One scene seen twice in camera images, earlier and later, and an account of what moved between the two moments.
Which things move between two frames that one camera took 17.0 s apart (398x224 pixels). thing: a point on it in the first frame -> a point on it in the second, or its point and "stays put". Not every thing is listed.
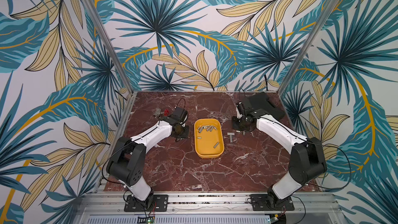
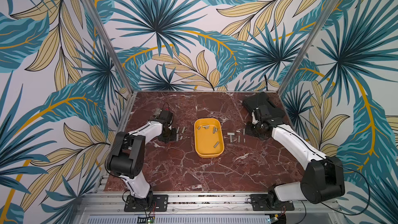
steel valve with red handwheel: [158, 114] stays put
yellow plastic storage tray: [209, 137] stays put
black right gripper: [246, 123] -> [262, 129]
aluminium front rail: [109, 208] stays put
